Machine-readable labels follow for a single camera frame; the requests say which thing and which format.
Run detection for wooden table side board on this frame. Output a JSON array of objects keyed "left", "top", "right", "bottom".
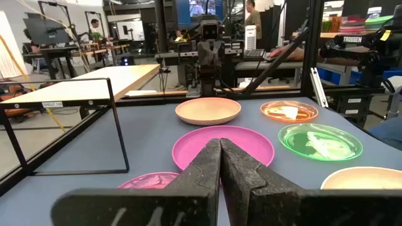
[{"left": 138, "top": 84, "right": 291, "bottom": 97}]

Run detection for black background monitor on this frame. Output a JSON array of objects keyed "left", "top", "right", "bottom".
[{"left": 23, "top": 17, "right": 72, "bottom": 45}]

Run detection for wall television screen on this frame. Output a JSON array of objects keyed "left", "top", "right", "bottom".
[{"left": 188, "top": 0, "right": 217, "bottom": 17}]

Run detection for pink transparent plate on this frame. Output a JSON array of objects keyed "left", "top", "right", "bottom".
[{"left": 117, "top": 171, "right": 180, "bottom": 190}]

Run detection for magenta matte plate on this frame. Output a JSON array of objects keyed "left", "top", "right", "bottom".
[{"left": 171, "top": 125, "right": 276, "bottom": 172}]

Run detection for wooden shelf with black frame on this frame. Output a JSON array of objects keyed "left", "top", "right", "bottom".
[{"left": 0, "top": 63, "right": 161, "bottom": 176}]

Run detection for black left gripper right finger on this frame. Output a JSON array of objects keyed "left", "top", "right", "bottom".
[{"left": 220, "top": 137, "right": 402, "bottom": 226}]

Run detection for blue storage bins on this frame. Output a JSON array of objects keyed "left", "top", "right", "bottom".
[{"left": 317, "top": 67, "right": 402, "bottom": 86}]

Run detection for black keyboard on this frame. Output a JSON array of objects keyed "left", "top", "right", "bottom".
[{"left": 243, "top": 48, "right": 268, "bottom": 62}]

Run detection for silver metal frame bracket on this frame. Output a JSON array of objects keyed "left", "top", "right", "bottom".
[{"left": 310, "top": 67, "right": 329, "bottom": 108}]

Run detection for black metal rig frame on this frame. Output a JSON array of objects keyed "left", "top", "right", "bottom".
[{"left": 0, "top": 0, "right": 387, "bottom": 197}]

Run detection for peach matte plate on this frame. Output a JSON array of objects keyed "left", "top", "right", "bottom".
[{"left": 175, "top": 97, "right": 242, "bottom": 126}]

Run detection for stack of colourful trays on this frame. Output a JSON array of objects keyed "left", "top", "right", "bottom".
[{"left": 322, "top": 14, "right": 393, "bottom": 34}]

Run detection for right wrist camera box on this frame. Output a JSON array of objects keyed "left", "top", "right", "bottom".
[{"left": 200, "top": 20, "right": 220, "bottom": 41}]

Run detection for yellow strap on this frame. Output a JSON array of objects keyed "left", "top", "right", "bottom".
[{"left": 0, "top": 33, "right": 67, "bottom": 132}]

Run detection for orange transparent plate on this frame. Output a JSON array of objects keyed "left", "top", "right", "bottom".
[{"left": 259, "top": 100, "right": 319, "bottom": 123}]

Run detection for white tower device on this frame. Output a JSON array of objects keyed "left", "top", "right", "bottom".
[{"left": 244, "top": 24, "right": 258, "bottom": 51}]

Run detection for green transparent plate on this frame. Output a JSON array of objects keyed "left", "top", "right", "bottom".
[{"left": 278, "top": 123, "right": 364, "bottom": 162}]

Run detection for person's hand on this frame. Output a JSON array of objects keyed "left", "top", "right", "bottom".
[{"left": 268, "top": 46, "right": 304, "bottom": 62}]

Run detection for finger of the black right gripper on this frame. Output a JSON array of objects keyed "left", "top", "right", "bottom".
[
  {"left": 210, "top": 40, "right": 225, "bottom": 67},
  {"left": 197, "top": 40, "right": 212, "bottom": 67}
]

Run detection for person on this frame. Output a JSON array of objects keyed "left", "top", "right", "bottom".
[
  {"left": 89, "top": 18, "right": 103, "bottom": 41},
  {"left": 21, "top": 28, "right": 41, "bottom": 63},
  {"left": 173, "top": 30, "right": 187, "bottom": 43},
  {"left": 244, "top": 0, "right": 263, "bottom": 41}
]

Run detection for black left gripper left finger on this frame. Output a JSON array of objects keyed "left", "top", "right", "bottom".
[{"left": 50, "top": 137, "right": 222, "bottom": 226}]

